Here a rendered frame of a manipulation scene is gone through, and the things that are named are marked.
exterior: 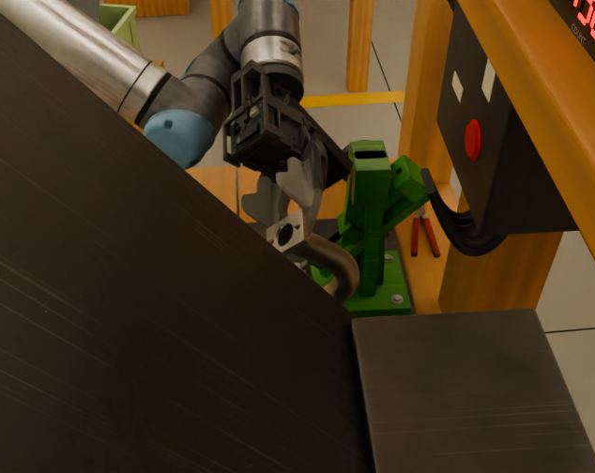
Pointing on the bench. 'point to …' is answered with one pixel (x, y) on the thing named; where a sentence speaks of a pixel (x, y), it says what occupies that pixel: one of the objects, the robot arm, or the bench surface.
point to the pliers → (426, 233)
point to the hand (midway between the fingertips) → (297, 236)
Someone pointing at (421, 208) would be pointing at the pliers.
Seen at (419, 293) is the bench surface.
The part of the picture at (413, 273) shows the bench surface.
